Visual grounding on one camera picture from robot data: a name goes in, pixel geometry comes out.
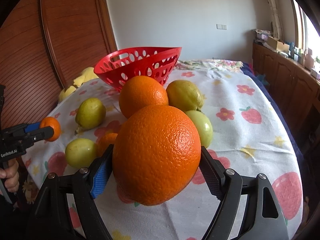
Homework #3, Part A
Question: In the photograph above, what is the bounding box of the green pear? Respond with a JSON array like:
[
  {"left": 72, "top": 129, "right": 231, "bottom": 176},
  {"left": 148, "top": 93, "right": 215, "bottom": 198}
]
[{"left": 74, "top": 98, "right": 106, "bottom": 135}]

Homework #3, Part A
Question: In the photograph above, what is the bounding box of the red perforated plastic basket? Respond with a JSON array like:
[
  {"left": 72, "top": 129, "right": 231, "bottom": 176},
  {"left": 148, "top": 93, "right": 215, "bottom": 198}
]
[{"left": 94, "top": 47, "right": 182, "bottom": 91}]

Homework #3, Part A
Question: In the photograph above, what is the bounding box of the floral quilt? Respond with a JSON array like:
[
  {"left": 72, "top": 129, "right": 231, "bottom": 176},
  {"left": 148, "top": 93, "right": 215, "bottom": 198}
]
[{"left": 175, "top": 59, "right": 244, "bottom": 73}]

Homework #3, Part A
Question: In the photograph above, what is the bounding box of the beige curtain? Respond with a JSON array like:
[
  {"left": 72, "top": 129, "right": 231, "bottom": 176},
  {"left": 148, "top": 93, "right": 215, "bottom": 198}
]
[{"left": 267, "top": 0, "right": 283, "bottom": 40}]

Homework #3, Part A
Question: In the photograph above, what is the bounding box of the cardboard box on sideboard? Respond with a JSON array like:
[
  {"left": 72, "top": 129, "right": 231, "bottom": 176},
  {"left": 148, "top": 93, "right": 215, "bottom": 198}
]
[{"left": 267, "top": 36, "right": 290, "bottom": 53}]

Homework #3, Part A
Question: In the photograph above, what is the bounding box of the wooden wardrobe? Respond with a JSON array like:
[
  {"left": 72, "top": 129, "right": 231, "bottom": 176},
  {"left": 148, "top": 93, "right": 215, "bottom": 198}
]
[{"left": 1, "top": 0, "right": 117, "bottom": 128}]

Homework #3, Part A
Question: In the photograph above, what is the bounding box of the left hand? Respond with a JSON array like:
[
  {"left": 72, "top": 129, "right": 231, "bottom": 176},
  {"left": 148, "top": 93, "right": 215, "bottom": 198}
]
[{"left": 0, "top": 159, "right": 19, "bottom": 193}]

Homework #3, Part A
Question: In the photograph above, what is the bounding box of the small green guava front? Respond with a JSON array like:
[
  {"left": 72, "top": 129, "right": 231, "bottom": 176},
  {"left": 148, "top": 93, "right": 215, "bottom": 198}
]
[{"left": 65, "top": 138, "right": 97, "bottom": 169}]

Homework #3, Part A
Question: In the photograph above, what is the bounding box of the large yellow-green pear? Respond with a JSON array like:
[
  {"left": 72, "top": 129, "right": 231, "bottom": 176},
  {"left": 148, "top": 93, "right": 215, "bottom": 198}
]
[{"left": 166, "top": 80, "right": 204, "bottom": 112}]

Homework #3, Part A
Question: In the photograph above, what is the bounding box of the wooden sideboard cabinet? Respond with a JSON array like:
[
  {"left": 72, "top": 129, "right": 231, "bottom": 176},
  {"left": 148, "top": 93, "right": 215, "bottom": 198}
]
[{"left": 252, "top": 42, "right": 319, "bottom": 143}]

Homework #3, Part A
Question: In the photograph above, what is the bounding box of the small tangerine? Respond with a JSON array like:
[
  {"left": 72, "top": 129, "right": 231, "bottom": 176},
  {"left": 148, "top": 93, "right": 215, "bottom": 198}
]
[
  {"left": 96, "top": 133, "right": 118, "bottom": 157},
  {"left": 40, "top": 116, "right": 61, "bottom": 142}
]

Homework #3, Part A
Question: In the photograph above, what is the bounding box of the floral white bed sheet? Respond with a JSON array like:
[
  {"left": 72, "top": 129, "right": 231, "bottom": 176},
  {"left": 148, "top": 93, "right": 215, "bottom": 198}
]
[{"left": 22, "top": 66, "right": 303, "bottom": 239}]

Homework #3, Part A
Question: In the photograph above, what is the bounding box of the small green guava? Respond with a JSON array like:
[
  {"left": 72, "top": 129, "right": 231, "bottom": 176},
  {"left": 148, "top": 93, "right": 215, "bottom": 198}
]
[
  {"left": 65, "top": 138, "right": 97, "bottom": 169},
  {"left": 186, "top": 110, "right": 213, "bottom": 148}
]

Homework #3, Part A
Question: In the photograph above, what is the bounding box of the large orange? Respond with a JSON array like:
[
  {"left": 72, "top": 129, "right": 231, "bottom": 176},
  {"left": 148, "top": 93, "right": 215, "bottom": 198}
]
[
  {"left": 118, "top": 76, "right": 169, "bottom": 119},
  {"left": 112, "top": 105, "right": 201, "bottom": 206}
]

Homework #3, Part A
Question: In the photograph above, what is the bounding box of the white wall switch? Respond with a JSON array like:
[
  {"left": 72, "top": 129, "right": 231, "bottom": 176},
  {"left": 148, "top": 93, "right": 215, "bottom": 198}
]
[{"left": 216, "top": 24, "right": 227, "bottom": 30}]

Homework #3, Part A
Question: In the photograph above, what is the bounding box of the window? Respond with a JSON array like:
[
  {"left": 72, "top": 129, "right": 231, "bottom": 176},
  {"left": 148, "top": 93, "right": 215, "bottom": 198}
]
[{"left": 291, "top": 0, "right": 319, "bottom": 59}]

